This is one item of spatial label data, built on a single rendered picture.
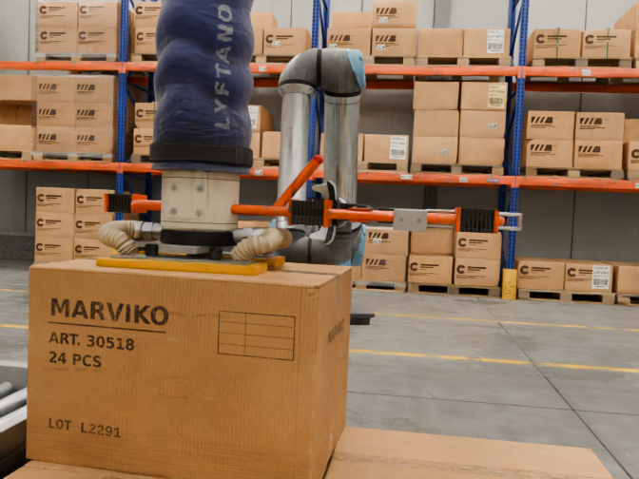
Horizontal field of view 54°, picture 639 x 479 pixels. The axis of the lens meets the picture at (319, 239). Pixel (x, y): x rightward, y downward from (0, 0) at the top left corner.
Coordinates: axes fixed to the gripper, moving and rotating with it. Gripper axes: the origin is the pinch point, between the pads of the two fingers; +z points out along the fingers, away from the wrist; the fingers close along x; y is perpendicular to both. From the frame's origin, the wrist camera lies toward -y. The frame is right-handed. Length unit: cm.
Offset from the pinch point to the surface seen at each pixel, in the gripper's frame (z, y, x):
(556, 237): -832, -234, -27
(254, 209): 17.0, 14.1, 0.1
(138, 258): 26.9, 35.7, -11.0
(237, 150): 19.7, 17.6, 12.4
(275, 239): 22.4, 8.1, -5.9
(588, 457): 1, -62, -53
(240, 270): 28.4, 13.6, -12.0
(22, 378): -14, 89, -51
